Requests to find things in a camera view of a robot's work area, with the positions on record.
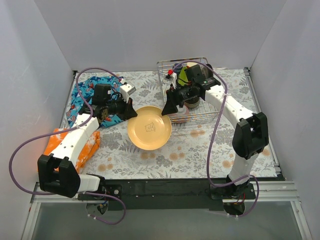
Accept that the aluminium frame rail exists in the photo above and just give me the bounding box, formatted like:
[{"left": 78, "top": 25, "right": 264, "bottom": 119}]
[{"left": 22, "top": 179, "right": 312, "bottom": 240}]

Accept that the lime green plate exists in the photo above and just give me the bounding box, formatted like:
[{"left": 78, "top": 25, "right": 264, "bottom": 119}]
[{"left": 177, "top": 66, "right": 189, "bottom": 86}]

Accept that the dark blue mug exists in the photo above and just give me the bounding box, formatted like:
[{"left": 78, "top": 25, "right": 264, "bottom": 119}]
[{"left": 172, "top": 62, "right": 184, "bottom": 75}]

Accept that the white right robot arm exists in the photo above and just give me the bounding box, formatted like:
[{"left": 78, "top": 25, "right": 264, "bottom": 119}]
[{"left": 162, "top": 61, "right": 269, "bottom": 199}]

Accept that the chrome wire dish rack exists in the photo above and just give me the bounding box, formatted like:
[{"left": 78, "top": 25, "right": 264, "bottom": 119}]
[{"left": 156, "top": 57, "right": 219, "bottom": 121}]

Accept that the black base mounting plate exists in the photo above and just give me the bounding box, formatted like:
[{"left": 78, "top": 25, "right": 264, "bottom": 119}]
[{"left": 77, "top": 178, "right": 257, "bottom": 211}]

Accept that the orange tie-dye cloth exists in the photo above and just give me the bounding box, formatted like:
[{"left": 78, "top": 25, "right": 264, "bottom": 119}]
[{"left": 43, "top": 131, "right": 101, "bottom": 174}]

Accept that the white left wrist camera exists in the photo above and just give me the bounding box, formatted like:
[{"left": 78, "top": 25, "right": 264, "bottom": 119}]
[{"left": 119, "top": 83, "right": 136, "bottom": 102}]

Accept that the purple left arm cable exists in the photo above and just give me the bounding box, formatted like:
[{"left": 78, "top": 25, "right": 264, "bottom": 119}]
[{"left": 8, "top": 67, "right": 127, "bottom": 225}]

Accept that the brown rimmed cream bowl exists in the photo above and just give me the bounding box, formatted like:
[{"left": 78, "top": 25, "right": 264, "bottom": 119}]
[{"left": 184, "top": 97, "right": 200, "bottom": 109}]

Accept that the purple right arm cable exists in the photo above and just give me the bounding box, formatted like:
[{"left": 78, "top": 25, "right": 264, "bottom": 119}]
[{"left": 174, "top": 59, "right": 259, "bottom": 219}]

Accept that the blue shark print cloth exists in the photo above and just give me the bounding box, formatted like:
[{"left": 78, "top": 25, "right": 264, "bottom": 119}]
[{"left": 66, "top": 76, "right": 128, "bottom": 128}]

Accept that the floral patterned bowl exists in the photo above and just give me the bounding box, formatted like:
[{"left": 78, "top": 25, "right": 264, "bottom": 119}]
[{"left": 170, "top": 105, "right": 190, "bottom": 124}]

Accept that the beige and brown mug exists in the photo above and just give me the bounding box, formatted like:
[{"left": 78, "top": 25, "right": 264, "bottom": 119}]
[{"left": 186, "top": 61, "right": 197, "bottom": 68}]

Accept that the beige bear plate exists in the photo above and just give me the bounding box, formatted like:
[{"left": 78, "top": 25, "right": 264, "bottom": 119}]
[{"left": 127, "top": 106, "right": 172, "bottom": 151}]

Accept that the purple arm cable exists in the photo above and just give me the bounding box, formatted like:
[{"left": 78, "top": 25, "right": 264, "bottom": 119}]
[
  {"left": 8, "top": 67, "right": 127, "bottom": 225},
  {"left": 174, "top": 59, "right": 259, "bottom": 219}
]

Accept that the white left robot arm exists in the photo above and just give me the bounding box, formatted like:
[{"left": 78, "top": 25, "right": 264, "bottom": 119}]
[{"left": 37, "top": 83, "right": 138, "bottom": 200}]

